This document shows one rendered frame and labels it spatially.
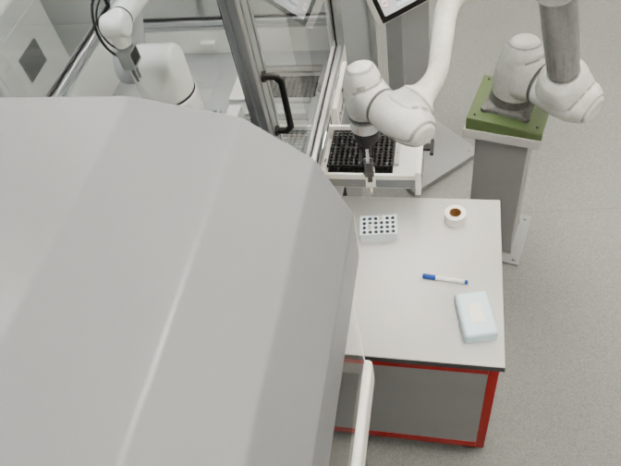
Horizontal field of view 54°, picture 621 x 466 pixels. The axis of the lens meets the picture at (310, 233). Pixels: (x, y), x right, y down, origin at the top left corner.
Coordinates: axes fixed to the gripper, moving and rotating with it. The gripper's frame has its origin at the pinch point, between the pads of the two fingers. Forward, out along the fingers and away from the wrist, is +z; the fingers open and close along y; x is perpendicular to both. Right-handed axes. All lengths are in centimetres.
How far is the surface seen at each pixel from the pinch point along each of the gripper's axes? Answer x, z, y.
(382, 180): -3.2, 12.4, 10.1
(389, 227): -5.1, 20.1, -4.1
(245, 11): 22, -70, -18
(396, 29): -11, 21, 111
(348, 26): 17, 67, 190
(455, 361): -22, 24, -51
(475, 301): -29.4, 19.1, -34.1
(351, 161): 7.3, 12.8, 20.5
